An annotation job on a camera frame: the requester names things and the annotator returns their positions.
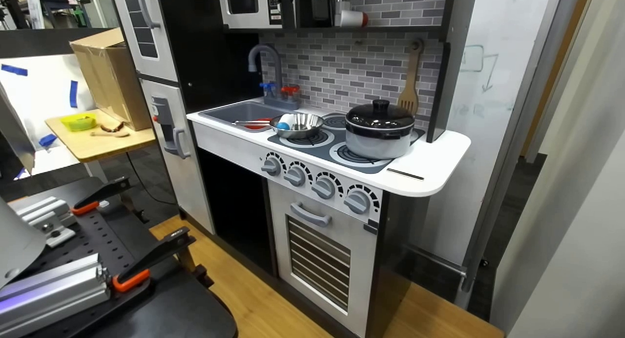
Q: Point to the fridge door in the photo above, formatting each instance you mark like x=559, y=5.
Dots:
x=188, y=181

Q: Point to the grey pot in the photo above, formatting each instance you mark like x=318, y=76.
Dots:
x=378, y=143

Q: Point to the microwave door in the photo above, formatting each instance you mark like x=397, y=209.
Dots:
x=244, y=6

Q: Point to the aluminium extrusion bracket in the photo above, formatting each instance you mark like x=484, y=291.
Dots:
x=44, y=216

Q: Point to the cardboard box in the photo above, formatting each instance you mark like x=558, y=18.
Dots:
x=114, y=79

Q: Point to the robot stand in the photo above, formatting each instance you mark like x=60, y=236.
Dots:
x=161, y=308

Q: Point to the black pot lid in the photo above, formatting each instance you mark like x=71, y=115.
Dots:
x=380, y=116

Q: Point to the toy kitchen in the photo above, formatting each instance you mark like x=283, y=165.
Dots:
x=342, y=69

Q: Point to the blue tap knob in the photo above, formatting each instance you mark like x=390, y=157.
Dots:
x=267, y=89

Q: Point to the stove knob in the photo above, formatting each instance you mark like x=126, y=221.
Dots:
x=357, y=201
x=271, y=167
x=324, y=187
x=295, y=176

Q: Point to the aluminium extrusion rail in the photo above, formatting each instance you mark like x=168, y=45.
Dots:
x=53, y=289

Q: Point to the freezer door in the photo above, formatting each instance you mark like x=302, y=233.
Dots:
x=141, y=45

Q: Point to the thin black strip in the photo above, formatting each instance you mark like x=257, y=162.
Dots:
x=405, y=174

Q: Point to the wooden spatula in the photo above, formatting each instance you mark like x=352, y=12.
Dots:
x=410, y=84

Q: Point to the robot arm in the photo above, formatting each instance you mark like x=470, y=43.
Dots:
x=14, y=240

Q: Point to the red item in sink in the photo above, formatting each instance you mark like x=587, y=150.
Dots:
x=256, y=125

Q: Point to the grey sink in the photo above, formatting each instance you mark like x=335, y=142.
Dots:
x=239, y=111

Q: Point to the white cup with red lid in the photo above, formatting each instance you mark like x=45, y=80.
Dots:
x=352, y=18

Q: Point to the white board with blue tape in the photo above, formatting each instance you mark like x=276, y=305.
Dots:
x=44, y=89

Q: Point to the burner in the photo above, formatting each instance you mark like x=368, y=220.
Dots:
x=336, y=121
x=349, y=158
x=307, y=140

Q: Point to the green plastic container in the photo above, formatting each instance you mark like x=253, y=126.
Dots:
x=78, y=122

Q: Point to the blue ball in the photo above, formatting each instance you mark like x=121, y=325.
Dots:
x=282, y=126

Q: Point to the black toy coffee machine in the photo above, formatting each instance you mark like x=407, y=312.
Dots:
x=312, y=6

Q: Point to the grey tap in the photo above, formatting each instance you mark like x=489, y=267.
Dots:
x=276, y=59

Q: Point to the black and orange clamp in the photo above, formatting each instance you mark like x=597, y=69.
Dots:
x=156, y=252
x=102, y=191

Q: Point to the silver pan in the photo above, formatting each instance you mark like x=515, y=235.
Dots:
x=302, y=124

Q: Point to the wooden side table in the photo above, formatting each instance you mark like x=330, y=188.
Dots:
x=97, y=145

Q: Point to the red tap knob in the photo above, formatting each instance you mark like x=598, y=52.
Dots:
x=290, y=92

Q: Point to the wooden brush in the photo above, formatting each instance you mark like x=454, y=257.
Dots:
x=110, y=132

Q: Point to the whiteboard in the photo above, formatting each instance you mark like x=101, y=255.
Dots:
x=488, y=108

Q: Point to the oven door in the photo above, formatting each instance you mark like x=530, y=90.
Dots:
x=317, y=260

